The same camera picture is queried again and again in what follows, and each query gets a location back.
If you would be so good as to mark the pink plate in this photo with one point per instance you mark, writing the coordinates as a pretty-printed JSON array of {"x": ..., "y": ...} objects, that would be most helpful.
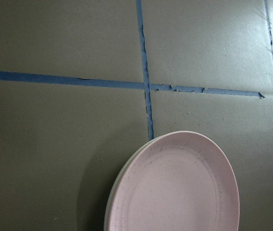
[{"x": 183, "y": 182}]

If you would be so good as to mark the cream plate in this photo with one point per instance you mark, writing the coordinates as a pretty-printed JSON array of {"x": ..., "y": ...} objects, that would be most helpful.
[{"x": 122, "y": 172}]

